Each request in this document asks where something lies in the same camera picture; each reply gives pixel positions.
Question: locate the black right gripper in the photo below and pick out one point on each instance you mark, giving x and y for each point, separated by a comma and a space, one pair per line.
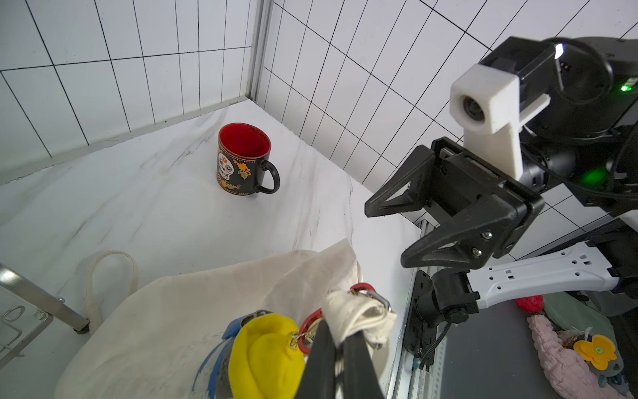
482, 213

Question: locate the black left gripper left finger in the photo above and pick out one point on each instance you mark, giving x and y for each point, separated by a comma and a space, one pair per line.
319, 378

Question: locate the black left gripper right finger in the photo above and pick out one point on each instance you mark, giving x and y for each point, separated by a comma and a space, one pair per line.
359, 380

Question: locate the cream canvas tote bag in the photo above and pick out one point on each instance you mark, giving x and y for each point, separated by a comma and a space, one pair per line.
174, 337

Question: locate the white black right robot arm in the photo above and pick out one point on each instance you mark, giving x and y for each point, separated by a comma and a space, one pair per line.
580, 141

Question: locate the yellow plush charm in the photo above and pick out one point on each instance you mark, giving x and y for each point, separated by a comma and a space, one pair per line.
263, 362

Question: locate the red carabiner clip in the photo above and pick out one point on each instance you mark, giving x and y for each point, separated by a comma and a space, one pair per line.
305, 337

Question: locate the pink knitted plush toy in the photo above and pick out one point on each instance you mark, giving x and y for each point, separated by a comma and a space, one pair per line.
568, 373

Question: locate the black skull mug red inside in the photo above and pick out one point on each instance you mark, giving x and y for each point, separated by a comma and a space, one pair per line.
243, 166

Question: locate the yellow flower toy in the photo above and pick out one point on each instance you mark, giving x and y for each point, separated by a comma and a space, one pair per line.
599, 352

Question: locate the stainless steel dish rack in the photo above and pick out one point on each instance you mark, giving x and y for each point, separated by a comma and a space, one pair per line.
27, 311

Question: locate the aluminium mounting rail base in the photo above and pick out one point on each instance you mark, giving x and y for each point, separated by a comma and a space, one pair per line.
417, 375

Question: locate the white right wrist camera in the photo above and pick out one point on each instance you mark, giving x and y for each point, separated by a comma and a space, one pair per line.
498, 96

